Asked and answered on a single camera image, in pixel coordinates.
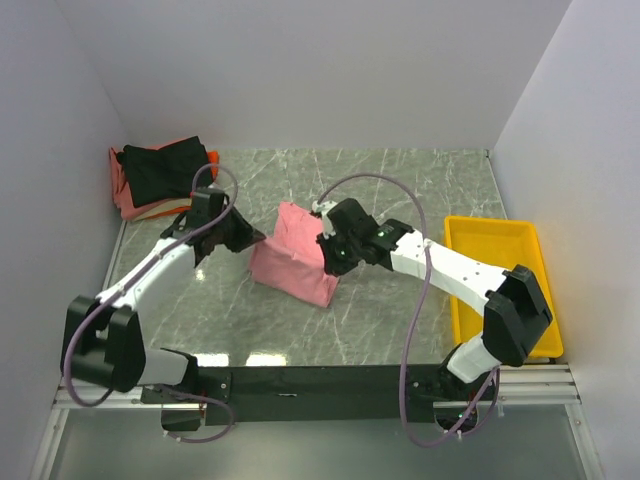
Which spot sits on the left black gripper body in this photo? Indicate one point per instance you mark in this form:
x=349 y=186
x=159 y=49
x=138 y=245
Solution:
x=232 y=230

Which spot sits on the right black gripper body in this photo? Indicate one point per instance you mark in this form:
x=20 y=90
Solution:
x=342 y=252

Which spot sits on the pink t shirt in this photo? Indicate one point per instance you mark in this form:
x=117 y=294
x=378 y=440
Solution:
x=291 y=261

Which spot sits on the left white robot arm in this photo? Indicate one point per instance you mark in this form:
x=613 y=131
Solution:
x=103 y=341

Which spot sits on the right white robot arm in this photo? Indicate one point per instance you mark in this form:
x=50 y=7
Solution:
x=512 y=304

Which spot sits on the cream folded t shirt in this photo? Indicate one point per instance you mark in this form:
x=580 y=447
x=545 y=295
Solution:
x=167 y=208

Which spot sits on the orange folded t shirt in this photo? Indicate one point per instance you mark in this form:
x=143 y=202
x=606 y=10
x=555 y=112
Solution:
x=213 y=157

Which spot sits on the black folded t shirt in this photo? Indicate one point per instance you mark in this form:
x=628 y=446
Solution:
x=164 y=173

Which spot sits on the salmon folded t shirt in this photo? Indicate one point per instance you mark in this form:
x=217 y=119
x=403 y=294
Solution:
x=121 y=193

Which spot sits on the yellow plastic tray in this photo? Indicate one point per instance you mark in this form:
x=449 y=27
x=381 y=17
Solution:
x=503 y=243

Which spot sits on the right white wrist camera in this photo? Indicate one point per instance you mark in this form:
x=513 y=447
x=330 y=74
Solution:
x=320 y=209

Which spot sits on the aluminium frame rail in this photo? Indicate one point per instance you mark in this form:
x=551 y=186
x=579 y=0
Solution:
x=531 y=385

